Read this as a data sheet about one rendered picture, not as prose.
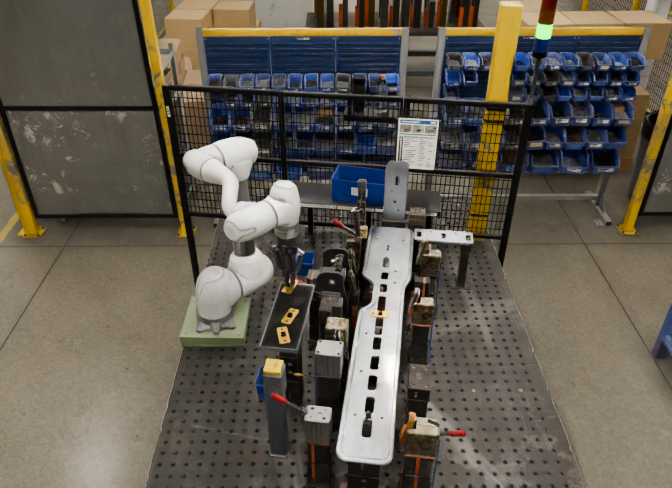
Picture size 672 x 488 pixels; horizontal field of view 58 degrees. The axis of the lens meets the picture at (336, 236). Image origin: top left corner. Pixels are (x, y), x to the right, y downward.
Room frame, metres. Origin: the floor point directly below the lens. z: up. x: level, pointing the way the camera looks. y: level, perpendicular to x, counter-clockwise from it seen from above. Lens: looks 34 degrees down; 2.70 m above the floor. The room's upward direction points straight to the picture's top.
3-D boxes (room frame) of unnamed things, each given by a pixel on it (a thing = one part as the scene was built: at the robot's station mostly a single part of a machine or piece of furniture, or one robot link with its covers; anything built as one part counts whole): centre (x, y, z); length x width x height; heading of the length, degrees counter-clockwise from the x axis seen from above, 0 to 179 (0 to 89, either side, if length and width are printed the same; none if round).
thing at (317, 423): (1.34, 0.06, 0.88); 0.11 x 0.10 x 0.36; 82
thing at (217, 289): (2.16, 0.55, 0.92); 0.18 x 0.16 x 0.22; 133
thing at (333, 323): (1.77, -0.01, 0.89); 0.13 x 0.11 x 0.38; 82
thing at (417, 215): (2.62, -0.41, 0.88); 0.08 x 0.08 x 0.36; 82
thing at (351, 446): (1.88, -0.19, 1.00); 1.38 x 0.22 x 0.02; 172
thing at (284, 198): (1.82, 0.19, 1.59); 0.13 x 0.11 x 0.16; 133
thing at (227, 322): (2.13, 0.56, 0.79); 0.22 x 0.18 x 0.06; 11
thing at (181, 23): (6.84, 1.31, 0.52); 1.20 x 0.80 x 1.05; 177
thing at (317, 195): (2.82, -0.11, 1.02); 0.90 x 0.22 x 0.03; 82
